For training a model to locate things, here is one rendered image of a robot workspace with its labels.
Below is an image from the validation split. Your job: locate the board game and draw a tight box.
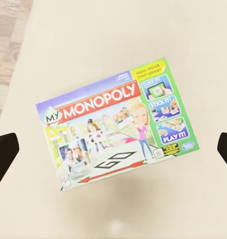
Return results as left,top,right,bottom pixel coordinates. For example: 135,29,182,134
36,57,200,192

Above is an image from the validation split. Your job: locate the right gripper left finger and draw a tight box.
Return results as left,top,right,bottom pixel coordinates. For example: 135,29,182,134
0,132,19,182

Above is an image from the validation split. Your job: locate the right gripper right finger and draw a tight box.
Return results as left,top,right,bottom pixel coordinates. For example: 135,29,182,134
217,132,227,164

